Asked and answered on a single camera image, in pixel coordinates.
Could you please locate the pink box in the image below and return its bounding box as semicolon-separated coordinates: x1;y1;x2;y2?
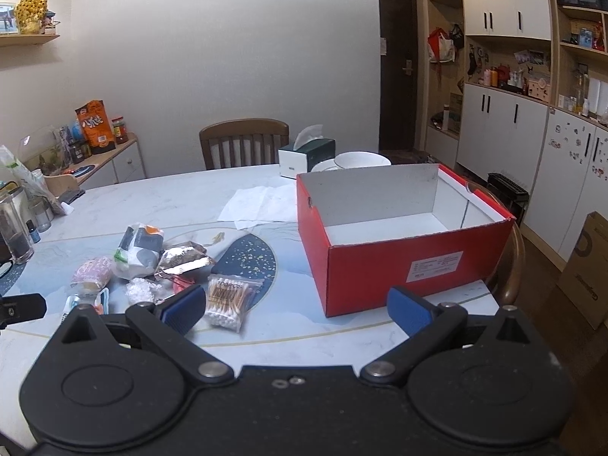
527;78;552;102

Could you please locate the clear plastic wrap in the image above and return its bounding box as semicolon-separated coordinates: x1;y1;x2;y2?
126;278;165;304

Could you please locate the black metal rack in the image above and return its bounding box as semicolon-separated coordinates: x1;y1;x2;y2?
487;172;530;229

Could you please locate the tall glass container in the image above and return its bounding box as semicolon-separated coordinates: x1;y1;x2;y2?
0;190;35;265

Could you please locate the wooden desk organizer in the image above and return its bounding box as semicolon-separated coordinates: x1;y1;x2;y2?
45;175;82;197

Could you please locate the white bowl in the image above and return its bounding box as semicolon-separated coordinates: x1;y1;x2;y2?
334;151;391;170

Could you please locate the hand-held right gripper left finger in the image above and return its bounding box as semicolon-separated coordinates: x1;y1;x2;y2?
47;285;237;385

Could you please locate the white cabinet with magnets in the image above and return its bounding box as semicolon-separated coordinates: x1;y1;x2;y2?
522;107;608;263

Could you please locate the white grey plastic packet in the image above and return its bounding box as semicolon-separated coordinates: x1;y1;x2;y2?
113;223;165;280

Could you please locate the brown round-back wooden chair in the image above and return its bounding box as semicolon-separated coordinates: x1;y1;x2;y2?
487;225;526;307

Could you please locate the small photo frame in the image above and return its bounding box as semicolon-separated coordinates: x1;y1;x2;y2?
0;4;20;34

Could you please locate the golden ornament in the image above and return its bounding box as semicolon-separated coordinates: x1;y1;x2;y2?
16;0;49;35

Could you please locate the white side cabinet wooden top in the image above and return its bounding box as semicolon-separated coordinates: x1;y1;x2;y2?
45;133;147;187

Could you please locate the green white tissue box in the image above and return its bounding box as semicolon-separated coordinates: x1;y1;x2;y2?
278;124;336;180

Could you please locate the red white hanging bag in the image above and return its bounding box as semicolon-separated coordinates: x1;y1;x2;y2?
427;28;456;64

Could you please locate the white paper napkin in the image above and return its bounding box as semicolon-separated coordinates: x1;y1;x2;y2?
217;184;299;231

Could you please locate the white lower cabinet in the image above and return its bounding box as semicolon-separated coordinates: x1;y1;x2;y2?
456;83;550;187

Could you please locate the small blue white packet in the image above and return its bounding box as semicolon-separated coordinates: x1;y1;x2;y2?
64;287;111;317

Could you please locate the clear bag green print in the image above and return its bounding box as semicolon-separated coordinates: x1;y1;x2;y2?
0;145;73;215

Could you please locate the red cardboard box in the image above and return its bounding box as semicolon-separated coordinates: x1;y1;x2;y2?
297;163;517;318

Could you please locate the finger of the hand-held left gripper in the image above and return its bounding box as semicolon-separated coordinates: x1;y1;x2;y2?
0;293;47;329

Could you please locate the pink packet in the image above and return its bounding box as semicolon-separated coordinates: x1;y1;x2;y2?
71;256;113;291

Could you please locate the brown cardboard box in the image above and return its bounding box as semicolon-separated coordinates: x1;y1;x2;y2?
557;211;608;331

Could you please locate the row of small bottles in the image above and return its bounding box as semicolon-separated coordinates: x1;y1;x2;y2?
484;66;528;96

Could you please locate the orange snack bag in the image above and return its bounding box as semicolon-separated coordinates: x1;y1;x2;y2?
75;100;116;155

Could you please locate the dark brown door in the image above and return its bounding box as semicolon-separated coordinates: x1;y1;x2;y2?
377;0;419;153

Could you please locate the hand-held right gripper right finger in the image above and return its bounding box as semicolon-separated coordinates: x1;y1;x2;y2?
360;287;543;385

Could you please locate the glass tumbler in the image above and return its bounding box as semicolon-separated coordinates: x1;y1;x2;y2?
26;197;53;233

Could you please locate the wooden shelving unit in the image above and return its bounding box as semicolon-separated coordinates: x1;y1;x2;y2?
545;0;608;129

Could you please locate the wooden wall shelf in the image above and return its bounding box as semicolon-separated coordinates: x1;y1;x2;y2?
0;33;61;48

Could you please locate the small red packet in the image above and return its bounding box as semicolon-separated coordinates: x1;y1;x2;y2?
167;275;196;296

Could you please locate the glass dome ornament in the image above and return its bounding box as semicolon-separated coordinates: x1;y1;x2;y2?
19;126;70;174

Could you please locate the brown slatted wooden chair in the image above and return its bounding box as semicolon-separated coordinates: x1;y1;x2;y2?
199;119;290;171

